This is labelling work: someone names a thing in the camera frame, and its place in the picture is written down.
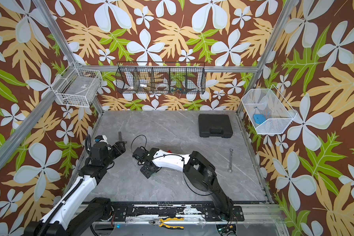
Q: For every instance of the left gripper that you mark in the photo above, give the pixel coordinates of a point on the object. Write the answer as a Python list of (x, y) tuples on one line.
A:
[(122, 148)]

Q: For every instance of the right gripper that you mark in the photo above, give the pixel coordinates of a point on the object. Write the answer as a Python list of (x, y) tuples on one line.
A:
[(144, 172)]

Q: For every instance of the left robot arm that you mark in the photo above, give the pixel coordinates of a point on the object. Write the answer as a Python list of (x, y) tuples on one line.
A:
[(60, 221)]

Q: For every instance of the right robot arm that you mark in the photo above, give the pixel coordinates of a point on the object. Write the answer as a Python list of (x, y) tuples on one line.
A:
[(196, 169)]

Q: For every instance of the grey metal tool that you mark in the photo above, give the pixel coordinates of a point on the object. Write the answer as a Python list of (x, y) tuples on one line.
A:
[(120, 137)]

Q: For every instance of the black plastic tool case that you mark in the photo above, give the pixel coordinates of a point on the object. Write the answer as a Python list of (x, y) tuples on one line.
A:
[(214, 126)]

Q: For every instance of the silver wrench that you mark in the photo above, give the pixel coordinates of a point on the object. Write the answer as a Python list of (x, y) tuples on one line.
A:
[(230, 161)]

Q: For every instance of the blue object in basket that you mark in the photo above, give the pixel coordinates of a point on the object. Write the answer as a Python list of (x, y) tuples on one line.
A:
[(259, 118)]

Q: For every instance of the white wire basket left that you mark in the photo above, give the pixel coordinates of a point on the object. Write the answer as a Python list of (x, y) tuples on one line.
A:
[(77, 86)]

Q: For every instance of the white wire basket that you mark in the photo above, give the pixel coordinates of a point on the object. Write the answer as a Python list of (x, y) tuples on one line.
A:
[(271, 103), (77, 86)]

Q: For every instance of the black mounting rail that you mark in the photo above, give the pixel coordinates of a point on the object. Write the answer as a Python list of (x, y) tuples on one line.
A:
[(201, 211)]

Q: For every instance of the black wire basket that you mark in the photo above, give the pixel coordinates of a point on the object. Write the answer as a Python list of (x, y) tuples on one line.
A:
[(161, 77)]

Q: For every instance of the white wire basket right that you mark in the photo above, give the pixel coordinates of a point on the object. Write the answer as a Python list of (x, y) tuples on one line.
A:
[(271, 103)]

